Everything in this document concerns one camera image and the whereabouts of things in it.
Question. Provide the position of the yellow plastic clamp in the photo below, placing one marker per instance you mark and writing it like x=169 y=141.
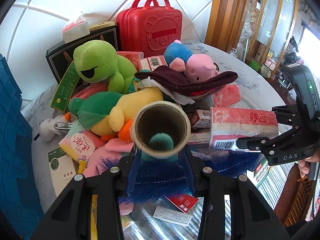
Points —
x=93 y=220

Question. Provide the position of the yellow white tissue pack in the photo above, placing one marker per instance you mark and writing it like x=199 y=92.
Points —
x=127 y=223

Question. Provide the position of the red small suitcase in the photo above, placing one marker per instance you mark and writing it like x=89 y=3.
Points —
x=140 y=30

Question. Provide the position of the cardboard tube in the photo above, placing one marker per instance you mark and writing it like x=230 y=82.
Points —
x=160 y=110

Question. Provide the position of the dark maroon slipper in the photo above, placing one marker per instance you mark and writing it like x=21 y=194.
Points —
x=190 y=82

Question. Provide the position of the long green box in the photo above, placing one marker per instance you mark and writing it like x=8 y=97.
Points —
x=66 y=87

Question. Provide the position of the small beige box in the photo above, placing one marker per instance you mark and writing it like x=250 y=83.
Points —
x=102 y=25

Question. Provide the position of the blue bristle duster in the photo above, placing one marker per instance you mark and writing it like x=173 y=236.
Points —
x=162 y=177

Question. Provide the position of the black gift box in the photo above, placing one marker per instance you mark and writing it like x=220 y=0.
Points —
x=60 y=55

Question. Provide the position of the pink white tissue pack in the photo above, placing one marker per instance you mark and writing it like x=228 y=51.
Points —
x=75 y=31

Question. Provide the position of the wooden door frame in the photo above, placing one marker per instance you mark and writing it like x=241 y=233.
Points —
x=225 y=12

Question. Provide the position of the red white small box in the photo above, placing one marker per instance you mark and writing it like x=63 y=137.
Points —
x=202 y=118

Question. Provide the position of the pig plush in blue shirt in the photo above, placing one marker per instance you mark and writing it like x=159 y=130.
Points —
x=197 y=67

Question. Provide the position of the white box green label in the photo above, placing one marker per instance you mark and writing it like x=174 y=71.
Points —
x=60 y=170

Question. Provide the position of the white plastic bag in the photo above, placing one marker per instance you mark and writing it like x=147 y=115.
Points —
x=182 y=98

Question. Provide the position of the white green carton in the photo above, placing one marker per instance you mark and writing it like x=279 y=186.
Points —
x=260 y=171

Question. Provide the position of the wooden chair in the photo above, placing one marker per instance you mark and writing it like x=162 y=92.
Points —
x=297 y=197

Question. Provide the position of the white green small box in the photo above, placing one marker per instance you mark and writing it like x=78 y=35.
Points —
x=198 y=138

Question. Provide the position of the large pink tissue pack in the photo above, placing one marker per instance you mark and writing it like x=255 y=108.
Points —
x=240 y=127

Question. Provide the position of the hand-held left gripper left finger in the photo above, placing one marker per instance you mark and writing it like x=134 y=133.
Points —
x=132 y=172

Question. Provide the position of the blue plastic crate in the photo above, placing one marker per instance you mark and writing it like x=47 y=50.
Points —
x=15 y=130

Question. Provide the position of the green frog plush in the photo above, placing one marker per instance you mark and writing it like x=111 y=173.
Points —
x=97 y=57

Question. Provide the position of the red green medicine box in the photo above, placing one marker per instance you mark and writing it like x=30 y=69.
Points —
x=181 y=201

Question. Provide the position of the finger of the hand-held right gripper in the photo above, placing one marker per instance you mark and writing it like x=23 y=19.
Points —
x=287 y=115
x=252 y=143

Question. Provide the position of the white plush toy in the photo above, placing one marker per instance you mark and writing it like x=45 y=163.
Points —
x=47 y=128

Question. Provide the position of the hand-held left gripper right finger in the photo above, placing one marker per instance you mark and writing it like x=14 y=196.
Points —
x=187 y=170

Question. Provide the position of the yellow duck plush green shell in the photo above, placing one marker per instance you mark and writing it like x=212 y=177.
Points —
x=120 y=107

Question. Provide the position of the pink barcode tissue pack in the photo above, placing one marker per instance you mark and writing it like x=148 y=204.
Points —
x=152 y=62

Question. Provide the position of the person's right hand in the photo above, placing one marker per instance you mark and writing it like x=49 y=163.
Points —
x=303 y=167

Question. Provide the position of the pastel mini tissue pack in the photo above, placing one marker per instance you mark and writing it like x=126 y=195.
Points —
x=77 y=142

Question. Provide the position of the pink pig plush with glasses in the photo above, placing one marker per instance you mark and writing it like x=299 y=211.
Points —
x=105 y=152

